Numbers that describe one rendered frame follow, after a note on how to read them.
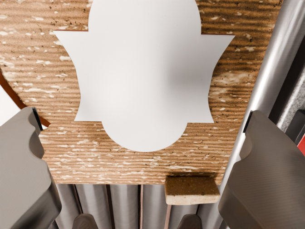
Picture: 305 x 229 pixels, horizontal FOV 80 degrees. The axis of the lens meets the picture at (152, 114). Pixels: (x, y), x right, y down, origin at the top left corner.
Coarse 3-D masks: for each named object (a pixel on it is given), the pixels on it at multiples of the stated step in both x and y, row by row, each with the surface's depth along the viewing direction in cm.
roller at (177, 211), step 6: (192, 204) 28; (174, 210) 30; (180, 210) 29; (186, 210) 28; (192, 210) 29; (174, 216) 31; (180, 216) 30; (174, 222) 31; (168, 228) 35; (174, 228) 32
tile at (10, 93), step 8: (0, 72) 15; (0, 80) 15; (0, 88) 15; (8, 88) 15; (0, 96) 15; (8, 96) 15; (16, 96) 16; (0, 104) 16; (8, 104) 16; (16, 104) 16; (24, 104) 16; (0, 112) 16; (8, 112) 16; (16, 112) 16; (0, 120) 16; (40, 120) 17
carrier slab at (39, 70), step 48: (0, 0) 12; (48, 0) 12; (240, 0) 12; (0, 48) 14; (48, 48) 14; (240, 48) 14; (48, 96) 16; (240, 96) 16; (48, 144) 19; (96, 144) 19; (192, 144) 19
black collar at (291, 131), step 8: (296, 112) 20; (304, 112) 19; (296, 120) 19; (304, 120) 19; (288, 128) 21; (296, 128) 19; (304, 128) 19; (288, 136) 21; (296, 136) 19; (296, 144) 20
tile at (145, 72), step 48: (96, 0) 12; (144, 0) 12; (192, 0) 12; (96, 48) 13; (144, 48) 13; (192, 48) 13; (96, 96) 15; (144, 96) 15; (192, 96) 15; (144, 144) 18
